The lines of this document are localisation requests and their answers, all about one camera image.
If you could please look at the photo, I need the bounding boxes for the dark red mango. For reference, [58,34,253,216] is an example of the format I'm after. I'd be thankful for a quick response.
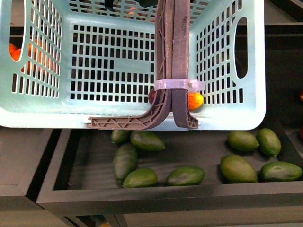
[148,88,204,111]

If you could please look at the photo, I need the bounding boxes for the black avocado tray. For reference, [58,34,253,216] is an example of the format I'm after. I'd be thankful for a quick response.
[37,24,303,216]

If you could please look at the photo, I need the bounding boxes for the green avocado bottom right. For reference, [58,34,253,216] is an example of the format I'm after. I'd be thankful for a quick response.
[260,161,303,182]

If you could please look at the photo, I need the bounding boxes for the black orange tray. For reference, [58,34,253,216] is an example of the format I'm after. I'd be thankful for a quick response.
[0,127,66,227]

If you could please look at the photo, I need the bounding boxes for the green avocado upper left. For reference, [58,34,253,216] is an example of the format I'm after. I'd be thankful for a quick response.
[111,130,131,144]

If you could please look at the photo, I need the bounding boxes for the green avocado far right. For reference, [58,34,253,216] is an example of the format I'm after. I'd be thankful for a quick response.
[256,128,282,157]

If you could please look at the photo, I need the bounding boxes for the green avocado picked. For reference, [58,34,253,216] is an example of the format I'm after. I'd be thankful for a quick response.
[220,154,258,183]

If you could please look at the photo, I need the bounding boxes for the white zip tie right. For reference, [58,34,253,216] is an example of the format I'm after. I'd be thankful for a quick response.
[154,79,205,92]

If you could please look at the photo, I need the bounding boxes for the orange fruit behind basket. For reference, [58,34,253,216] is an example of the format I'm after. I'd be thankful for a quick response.
[9,43,53,75]

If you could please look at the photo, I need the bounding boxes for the green avocado left long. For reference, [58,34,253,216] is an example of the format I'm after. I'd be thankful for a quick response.
[113,143,138,182]

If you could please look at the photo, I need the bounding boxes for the green avocado upper middle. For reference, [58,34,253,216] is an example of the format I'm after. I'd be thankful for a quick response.
[130,131,166,151]

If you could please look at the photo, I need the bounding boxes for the green avocado upper right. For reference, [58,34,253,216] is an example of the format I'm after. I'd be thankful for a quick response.
[227,131,259,152]

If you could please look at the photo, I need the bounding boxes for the green avocado bottom left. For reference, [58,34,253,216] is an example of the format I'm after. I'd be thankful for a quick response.
[122,168,158,188]

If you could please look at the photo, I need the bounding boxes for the green avocado bottom middle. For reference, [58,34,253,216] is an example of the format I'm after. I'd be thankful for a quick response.
[165,166,205,186]

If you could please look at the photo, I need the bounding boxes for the brown basket handle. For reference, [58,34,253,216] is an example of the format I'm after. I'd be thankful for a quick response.
[87,0,198,130]

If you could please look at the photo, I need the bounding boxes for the light blue plastic basket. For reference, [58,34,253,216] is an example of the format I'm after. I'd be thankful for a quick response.
[0,0,266,130]

